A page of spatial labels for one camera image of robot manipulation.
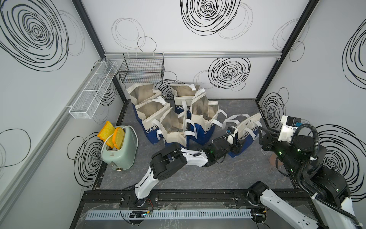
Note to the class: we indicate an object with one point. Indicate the white wire mesh shelf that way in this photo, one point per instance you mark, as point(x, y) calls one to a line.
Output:
point(92, 94)

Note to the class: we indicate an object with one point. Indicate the front yellow toast slice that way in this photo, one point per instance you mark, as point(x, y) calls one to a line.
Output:
point(118, 138)

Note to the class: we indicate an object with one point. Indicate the blue beige takeout bag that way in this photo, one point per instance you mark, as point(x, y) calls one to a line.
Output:
point(205, 115)
point(247, 128)
point(147, 112)
point(183, 94)
point(141, 92)
point(175, 128)

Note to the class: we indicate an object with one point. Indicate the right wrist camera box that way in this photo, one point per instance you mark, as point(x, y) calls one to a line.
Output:
point(289, 125)

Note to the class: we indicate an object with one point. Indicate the rear yellow toast slice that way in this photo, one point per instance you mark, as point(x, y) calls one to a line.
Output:
point(107, 130)

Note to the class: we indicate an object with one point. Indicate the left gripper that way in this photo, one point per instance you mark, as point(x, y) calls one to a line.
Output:
point(236, 148)

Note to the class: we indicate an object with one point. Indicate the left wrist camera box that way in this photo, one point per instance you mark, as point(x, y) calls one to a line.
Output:
point(232, 135)

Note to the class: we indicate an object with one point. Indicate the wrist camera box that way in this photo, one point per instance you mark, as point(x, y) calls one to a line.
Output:
point(232, 135)
point(289, 125)

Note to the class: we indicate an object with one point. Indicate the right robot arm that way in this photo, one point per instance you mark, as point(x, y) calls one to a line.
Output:
point(302, 157)

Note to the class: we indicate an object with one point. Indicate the black wire basket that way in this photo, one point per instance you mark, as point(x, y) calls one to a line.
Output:
point(142, 67)

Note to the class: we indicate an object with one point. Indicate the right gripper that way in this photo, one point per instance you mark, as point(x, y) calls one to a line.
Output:
point(269, 136)

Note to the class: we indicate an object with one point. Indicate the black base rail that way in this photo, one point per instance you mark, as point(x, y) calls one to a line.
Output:
point(157, 197)

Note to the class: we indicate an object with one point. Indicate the pink plastic cup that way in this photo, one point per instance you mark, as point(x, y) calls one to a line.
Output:
point(274, 161)

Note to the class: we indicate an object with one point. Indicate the mint green toaster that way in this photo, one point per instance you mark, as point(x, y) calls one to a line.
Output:
point(122, 159)

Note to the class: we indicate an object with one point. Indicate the yellow toast slice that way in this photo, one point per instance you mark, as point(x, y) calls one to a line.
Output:
point(107, 130)
point(118, 138)

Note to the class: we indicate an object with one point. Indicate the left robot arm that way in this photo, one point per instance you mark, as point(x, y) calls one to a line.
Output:
point(172, 158)

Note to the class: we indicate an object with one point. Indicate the slotted grey cable duct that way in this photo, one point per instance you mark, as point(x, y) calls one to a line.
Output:
point(169, 214)

